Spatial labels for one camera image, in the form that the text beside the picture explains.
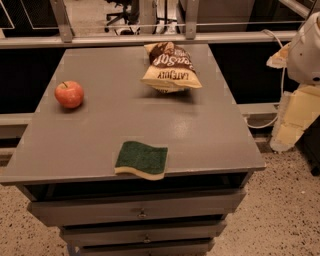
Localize black office chair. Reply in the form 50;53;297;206
104;0;140;33

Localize bottom grey drawer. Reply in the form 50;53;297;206
67;238;214;256

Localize brown and yellow chip bag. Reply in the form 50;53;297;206
141;42;202;93

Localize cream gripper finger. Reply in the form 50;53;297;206
266;43;290;69
270;84;320;152

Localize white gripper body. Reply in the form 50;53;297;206
287;12;320;85

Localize middle grey drawer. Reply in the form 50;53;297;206
61;219;226;247

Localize white cable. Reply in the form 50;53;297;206
245;29;287;130

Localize top grey drawer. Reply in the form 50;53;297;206
28;189;246;226

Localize grey metal railing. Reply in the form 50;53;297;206
0;0;319;49

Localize grey drawer cabinet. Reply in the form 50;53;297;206
0;44;267;256

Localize green and yellow sponge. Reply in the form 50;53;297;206
115;141;168;181

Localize grey drawer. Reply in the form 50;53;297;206
67;238;214;256
61;219;226;247
28;189;246;226

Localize red apple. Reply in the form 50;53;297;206
54;81;84;109

